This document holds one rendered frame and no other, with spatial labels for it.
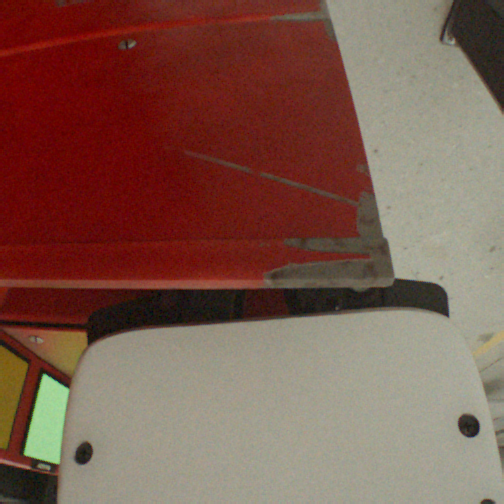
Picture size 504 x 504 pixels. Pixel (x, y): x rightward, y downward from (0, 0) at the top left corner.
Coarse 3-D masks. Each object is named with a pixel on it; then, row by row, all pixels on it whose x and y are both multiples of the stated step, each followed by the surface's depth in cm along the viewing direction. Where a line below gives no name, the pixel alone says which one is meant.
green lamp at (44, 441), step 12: (48, 384) 21; (48, 396) 21; (60, 396) 22; (36, 408) 19; (48, 408) 20; (60, 408) 22; (36, 420) 19; (48, 420) 20; (60, 420) 21; (36, 432) 19; (48, 432) 20; (60, 432) 21; (36, 444) 19; (48, 444) 20; (60, 444) 21; (36, 456) 19; (48, 456) 20
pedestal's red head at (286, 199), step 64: (128, 0) 15; (192, 0) 14; (256, 0) 14; (320, 0) 13; (0, 64) 13; (64, 64) 12; (128, 64) 12; (192, 64) 11; (256, 64) 11; (320, 64) 11; (0, 128) 10; (64, 128) 10; (128, 128) 10; (192, 128) 9; (256, 128) 9; (320, 128) 9; (0, 192) 9; (64, 192) 8; (128, 192) 8; (192, 192) 8; (256, 192) 8; (320, 192) 8; (0, 256) 7; (64, 256) 7; (128, 256) 7; (192, 256) 7; (256, 256) 7; (320, 256) 7; (384, 256) 7; (64, 320) 17
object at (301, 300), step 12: (288, 288) 13; (300, 288) 11; (312, 288) 11; (324, 288) 10; (336, 288) 10; (288, 300) 13; (300, 300) 10; (312, 300) 10; (324, 300) 10; (336, 300) 10; (300, 312) 10; (312, 312) 10
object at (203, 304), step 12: (192, 300) 11; (204, 300) 11; (216, 300) 11; (228, 300) 11; (240, 300) 13; (192, 312) 10; (204, 312) 10; (216, 312) 10; (228, 312) 10; (240, 312) 13
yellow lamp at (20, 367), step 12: (0, 348) 17; (0, 360) 17; (12, 360) 18; (0, 372) 17; (12, 372) 18; (24, 372) 19; (0, 384) 17; (12, 384) 17; (0, 396) 16; (12, 396) 17; (0, 408) 16; (12, 408) 17; (0, 420) 16; (12, 420) 17; (0, 432) 16; (0, 444) 16
